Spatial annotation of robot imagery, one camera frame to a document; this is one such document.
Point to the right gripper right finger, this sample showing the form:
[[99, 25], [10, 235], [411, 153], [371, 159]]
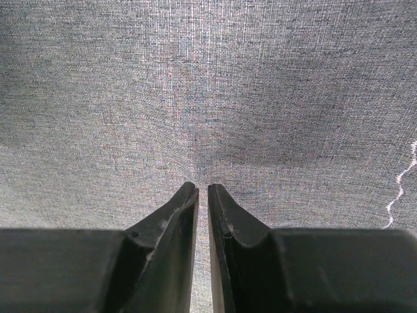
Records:
[[255, 268]]

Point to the grey cloth placemat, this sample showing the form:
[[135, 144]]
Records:
[[305, 111]]

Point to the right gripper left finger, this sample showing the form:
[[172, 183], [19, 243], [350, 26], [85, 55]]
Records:
[[146, 268]]

